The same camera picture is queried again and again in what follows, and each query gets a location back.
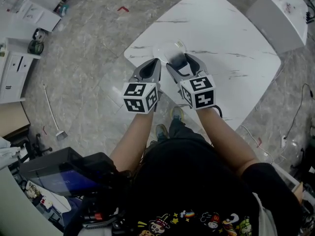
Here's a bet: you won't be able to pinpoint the person's right forearm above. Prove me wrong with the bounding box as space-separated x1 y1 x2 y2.
195 106 260 179

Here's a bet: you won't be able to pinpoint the white-handled broom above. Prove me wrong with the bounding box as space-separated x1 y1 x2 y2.
43 84 68 142

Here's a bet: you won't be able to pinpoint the person's left shoe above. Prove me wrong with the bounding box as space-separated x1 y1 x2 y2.
155 123 169 141

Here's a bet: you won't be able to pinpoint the person's black trousers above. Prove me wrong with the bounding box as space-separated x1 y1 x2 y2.
168 118 205 142

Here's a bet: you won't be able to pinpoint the white cartoon figure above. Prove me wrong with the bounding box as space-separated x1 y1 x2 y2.
26 180 41 199

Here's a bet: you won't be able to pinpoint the pile of white papers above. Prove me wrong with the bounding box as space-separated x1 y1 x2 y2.
0 136 22 169

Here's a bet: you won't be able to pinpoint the black touchscreen tablet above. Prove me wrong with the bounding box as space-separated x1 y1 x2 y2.
19 146 119 199

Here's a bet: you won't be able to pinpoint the black chair base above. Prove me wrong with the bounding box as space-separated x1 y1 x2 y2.
17 133 54 164

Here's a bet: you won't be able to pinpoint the white drawer cabinet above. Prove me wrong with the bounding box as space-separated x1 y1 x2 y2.
0 37 41 105

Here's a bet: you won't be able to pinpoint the person's black printed shirt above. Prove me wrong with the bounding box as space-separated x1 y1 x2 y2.
115 138 303 236

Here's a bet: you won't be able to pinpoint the black floor cable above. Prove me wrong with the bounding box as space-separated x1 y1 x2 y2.
284 83 315 140

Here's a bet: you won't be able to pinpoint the white bathtub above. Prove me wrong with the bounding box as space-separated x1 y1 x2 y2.
246 0 310 54

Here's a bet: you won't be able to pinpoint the person's right shoe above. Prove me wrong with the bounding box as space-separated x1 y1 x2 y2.
170 106 185 121

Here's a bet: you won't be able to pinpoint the red and white toy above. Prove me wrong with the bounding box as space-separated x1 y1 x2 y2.
39 196 54 208

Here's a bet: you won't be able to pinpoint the white narrow cabinet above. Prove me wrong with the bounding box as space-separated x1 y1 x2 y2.
11 0 62 33

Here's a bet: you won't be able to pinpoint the wooden desk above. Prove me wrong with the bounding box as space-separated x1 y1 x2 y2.
0 101 31 137

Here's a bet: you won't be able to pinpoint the black handle with red button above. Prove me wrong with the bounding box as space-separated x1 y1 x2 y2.
82 211 124 230

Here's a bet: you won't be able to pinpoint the person's shoe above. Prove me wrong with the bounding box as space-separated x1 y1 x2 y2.
170 106 185 121
155 123 169 141

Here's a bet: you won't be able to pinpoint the teal spray bottle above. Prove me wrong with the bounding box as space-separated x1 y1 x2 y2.
55 3 70 16

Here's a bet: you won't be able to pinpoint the black and green bucket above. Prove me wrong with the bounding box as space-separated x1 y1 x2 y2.
27 39 45 56

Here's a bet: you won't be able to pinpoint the person's left forearm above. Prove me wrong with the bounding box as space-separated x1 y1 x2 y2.
109 111 155 173

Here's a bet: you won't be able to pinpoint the clear glass plate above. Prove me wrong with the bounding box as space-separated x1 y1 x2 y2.
152 40 187 63

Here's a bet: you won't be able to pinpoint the white floor cable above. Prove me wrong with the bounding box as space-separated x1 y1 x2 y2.
240 124 287 164

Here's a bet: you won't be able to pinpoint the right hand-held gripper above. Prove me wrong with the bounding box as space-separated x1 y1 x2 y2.
165 53 217 111

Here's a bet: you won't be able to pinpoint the white bag strap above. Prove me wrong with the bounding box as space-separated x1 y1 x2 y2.
253 192 279 236

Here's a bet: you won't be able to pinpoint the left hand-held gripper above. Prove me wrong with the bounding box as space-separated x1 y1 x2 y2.
122 57 163 115

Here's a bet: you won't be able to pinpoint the black bathtub faucet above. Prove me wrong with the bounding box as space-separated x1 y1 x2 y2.
305 0 315 24

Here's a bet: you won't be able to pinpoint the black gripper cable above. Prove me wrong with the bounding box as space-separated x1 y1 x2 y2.
211 104 223 119

